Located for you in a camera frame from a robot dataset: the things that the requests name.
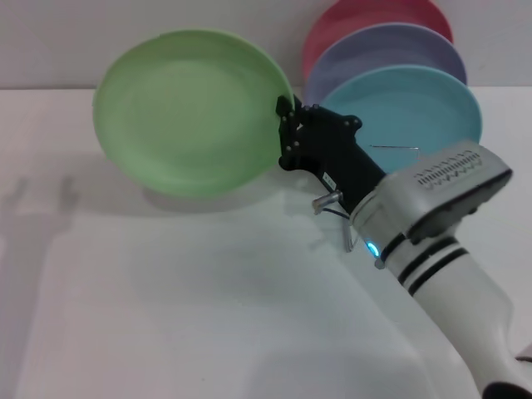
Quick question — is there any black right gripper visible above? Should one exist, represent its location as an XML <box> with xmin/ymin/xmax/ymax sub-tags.
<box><xmin>275</xmin><ymin>95</ymin><xmax>386</xmax><ymax>215</ymax></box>

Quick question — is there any green plate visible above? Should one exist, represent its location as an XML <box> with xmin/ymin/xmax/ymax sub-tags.
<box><xmin>91</xmin><ymin>28</ymin><xmax>296</xmax><ymax>199</ymax></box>

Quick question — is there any teal blue plate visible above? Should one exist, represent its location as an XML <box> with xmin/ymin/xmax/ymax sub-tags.
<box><xmin>319</xmin><ymin>65</ymin><xmax>484</xmax><ymax>175</ymax></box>

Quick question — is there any purple plate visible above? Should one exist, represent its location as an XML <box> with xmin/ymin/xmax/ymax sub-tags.
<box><xmin>305</xmin><ymin>22</ymin><xmax>468</xmax><ymax>101</ymax></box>

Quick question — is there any red plate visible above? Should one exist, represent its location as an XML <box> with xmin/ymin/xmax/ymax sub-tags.
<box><xmin>302</xmin><ymin>0</ymin><xmax>454</xmax><ymax>84</ymax></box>

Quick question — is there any right gripper cable with connector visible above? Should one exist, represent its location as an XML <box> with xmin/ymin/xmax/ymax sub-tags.
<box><xmin>311</xmin><ymin>190</ymin><xmax>352</xmax><ymax>221</ymax></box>

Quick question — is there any metal wire plate rack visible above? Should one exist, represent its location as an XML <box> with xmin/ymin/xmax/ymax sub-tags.
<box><xmin>343</xmin><ymin>144</ymin><xmax>423</xmax><ymax>254</ymax></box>

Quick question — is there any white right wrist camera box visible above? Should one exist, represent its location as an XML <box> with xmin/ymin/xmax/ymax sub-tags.
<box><xmin>376</xmin><ymin>140</ymin><xmax>513</xmax><ymax>245</ymax></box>

